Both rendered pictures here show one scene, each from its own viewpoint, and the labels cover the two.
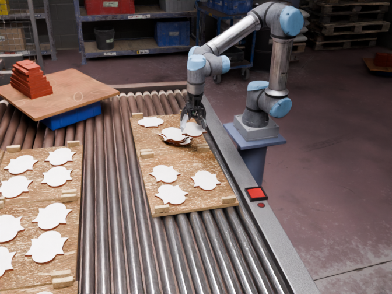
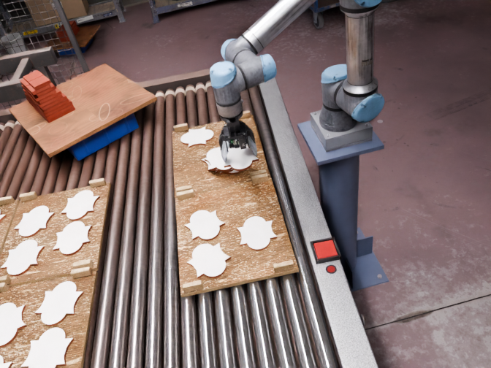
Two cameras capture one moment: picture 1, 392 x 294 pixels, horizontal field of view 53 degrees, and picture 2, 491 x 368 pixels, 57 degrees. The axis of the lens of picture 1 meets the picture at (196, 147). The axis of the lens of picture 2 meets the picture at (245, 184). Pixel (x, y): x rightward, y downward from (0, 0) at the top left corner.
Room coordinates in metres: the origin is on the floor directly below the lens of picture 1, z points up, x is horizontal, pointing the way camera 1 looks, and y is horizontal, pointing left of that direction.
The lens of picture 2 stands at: (0.47, -0.27, 2.01)
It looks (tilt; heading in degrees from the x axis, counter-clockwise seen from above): 43 degrees down; 14
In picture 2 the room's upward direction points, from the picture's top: 12 degrees counter-clockwise
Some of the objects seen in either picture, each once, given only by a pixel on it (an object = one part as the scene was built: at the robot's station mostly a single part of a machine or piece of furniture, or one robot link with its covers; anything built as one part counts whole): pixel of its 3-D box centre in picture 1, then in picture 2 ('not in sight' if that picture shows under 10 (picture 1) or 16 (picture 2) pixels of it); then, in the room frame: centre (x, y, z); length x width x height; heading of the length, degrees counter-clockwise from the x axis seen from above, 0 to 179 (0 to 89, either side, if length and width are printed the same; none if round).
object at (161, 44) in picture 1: (171, 30); not in sight; (6.10, 0.44, 0.32); 0.50 x 0.41 x 0.37; 105
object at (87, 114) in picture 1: (63, 105); (90, 122); (2.00, 0.75, 0.97); 0.31 x 0.31 x 0.10; 46
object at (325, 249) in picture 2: (255, 193); (325, 250); (1.32, -0.26, 0.92); 0.06 x 0.06 x 0.01; 14
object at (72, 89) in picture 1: (56, 91); (80, 104); (2.05, 0.79, 1.03); 0.50 x 0.50 x 0.02; 46
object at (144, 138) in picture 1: (167, 133); (217, 153); (1.79, 0.15, 0.93); 0.41 x 0.35 x 0.02; 14
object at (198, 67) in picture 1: (196, 69); (226, 82); (1.59, 0.01, 1.36); 0.09 x 0.08 x 0.11; 122
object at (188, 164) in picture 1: (185, 179); (231, 231); (1.40, 0.04, 0.93); 0.41 x 0.35 x 0.02; 15
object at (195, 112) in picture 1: (195, 104); (234, 128); (1.58, 0.01, 1.20); 0.09 x 0.08 x 0.12; 14
